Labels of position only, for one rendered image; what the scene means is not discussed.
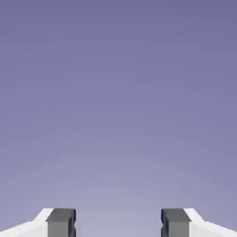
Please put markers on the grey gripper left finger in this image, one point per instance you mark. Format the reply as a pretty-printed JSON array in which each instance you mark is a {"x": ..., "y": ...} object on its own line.
[{"x": 59, "y": 225}]

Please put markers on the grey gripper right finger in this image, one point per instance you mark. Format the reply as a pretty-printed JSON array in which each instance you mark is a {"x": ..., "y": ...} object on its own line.
[{"x": 176, "y": 225}]

